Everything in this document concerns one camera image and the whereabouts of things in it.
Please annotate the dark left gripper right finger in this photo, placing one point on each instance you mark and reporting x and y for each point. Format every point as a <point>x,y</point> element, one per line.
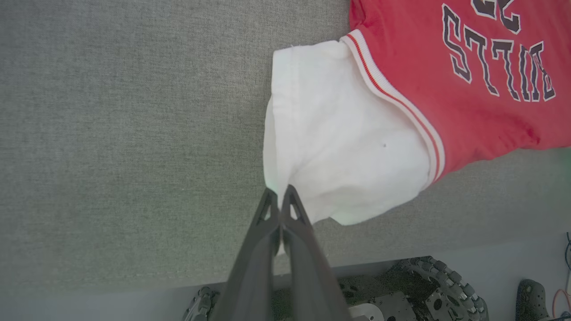
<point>308,281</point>

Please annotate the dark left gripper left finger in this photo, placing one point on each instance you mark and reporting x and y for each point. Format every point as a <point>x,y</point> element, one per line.
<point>254,276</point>

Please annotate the red and white shirt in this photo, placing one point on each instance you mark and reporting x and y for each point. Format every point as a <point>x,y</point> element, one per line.
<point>348,133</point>

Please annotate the robot base chassis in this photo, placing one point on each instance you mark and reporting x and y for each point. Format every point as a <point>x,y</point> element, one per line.
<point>383,294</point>

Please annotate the small mecanum wheel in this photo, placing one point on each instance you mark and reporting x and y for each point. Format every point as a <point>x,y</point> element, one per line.
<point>203,305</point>

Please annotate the large mecanum wheel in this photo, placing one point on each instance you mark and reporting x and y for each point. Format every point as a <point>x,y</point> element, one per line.
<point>450,285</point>

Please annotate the grey fabric sofa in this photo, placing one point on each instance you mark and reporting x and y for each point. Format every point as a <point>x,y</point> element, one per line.
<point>125,142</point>

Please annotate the dark perforated metal wheel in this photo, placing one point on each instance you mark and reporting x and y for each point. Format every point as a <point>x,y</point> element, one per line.
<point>531,301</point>

